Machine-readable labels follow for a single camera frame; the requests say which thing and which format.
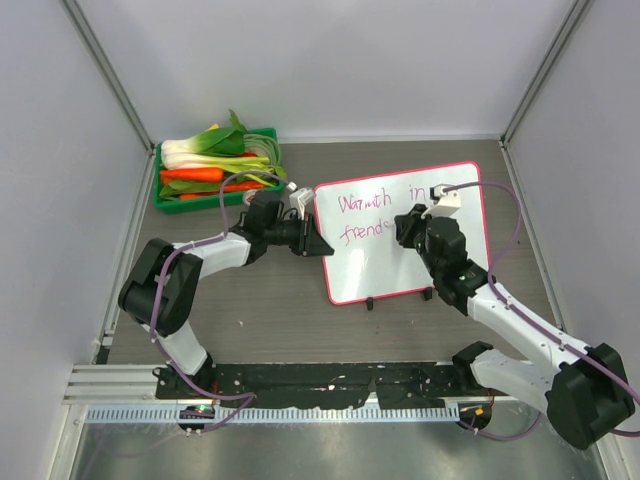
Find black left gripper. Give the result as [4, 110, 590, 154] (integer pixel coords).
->
[265, 212, 333, 258]

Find pink framed whiteboard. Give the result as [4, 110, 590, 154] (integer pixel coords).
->
[314, 161, 481, 305]

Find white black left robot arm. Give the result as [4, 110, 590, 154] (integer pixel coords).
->
[118, 188, 334, 399]

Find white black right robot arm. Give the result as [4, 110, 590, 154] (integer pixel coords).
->
[394, 204, 639, 450]

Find blue silver energy drink can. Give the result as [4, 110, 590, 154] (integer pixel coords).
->
[243, 190, 258, 206]

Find bok choy toy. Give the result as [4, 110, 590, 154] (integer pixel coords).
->
[161, 109, 249, 157]

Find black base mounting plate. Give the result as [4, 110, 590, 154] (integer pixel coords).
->
[154, 360, 501, 410]

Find green leaf vegetable toy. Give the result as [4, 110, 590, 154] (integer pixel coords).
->
[159, 180, 221, 201]

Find green plastic tray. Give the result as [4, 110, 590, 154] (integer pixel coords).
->
[152, 126, 290, 216]

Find orange carrot toy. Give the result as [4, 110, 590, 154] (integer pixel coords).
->
[160, 167, 225, 183]

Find green onion toy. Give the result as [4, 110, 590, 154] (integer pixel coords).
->
[161, 154, 287, 186]

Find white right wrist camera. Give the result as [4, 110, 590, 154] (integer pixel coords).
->
[421, 184, 461, 220]

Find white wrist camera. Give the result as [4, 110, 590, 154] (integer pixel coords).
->
[421, 184, 461, 220]
[286, 182, 316, 219]

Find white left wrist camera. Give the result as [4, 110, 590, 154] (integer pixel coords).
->
[286, 182, 316, 219]

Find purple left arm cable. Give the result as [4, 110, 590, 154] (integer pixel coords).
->
[149, 171, 296, 434]

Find white slotted cable duct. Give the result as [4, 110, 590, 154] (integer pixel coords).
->
[85, 402, 460, 425]

